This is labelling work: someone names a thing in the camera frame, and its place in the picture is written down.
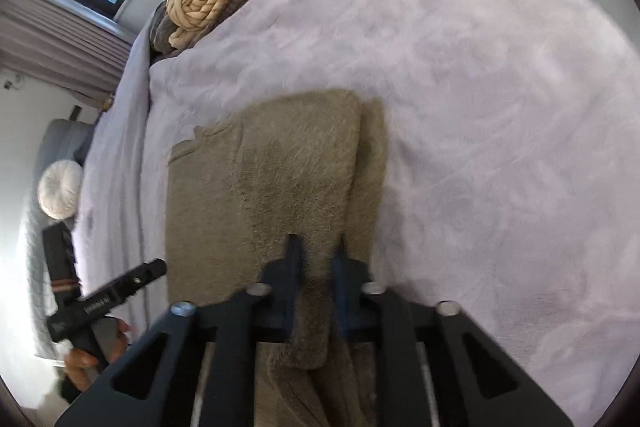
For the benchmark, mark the person's left hand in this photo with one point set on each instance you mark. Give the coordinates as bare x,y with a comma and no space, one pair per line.
80,369

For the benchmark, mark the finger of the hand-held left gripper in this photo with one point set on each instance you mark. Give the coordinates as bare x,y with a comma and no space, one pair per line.
135,279

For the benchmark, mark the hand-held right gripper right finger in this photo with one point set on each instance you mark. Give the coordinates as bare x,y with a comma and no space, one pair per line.
342,292

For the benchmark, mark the grey upholstered headboard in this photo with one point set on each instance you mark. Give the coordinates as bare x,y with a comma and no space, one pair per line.
60,137

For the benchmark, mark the white round cushion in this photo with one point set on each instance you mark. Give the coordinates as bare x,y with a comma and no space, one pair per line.
60,189

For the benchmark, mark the lavender duvet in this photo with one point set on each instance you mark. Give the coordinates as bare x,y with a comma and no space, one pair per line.
115,157

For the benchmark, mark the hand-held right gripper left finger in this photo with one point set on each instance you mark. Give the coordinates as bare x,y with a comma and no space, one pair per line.
292,287

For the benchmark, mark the lavender fuzzy blanket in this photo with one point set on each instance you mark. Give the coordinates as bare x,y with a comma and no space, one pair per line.
475,107

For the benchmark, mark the grey pleated curtain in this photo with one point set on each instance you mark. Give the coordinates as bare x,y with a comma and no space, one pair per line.
60,42

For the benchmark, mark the olive fuzzy sweater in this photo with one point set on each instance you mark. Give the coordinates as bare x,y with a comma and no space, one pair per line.
300,157

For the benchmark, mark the small dark wall fixture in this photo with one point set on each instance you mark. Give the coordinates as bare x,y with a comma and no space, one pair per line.
76,113

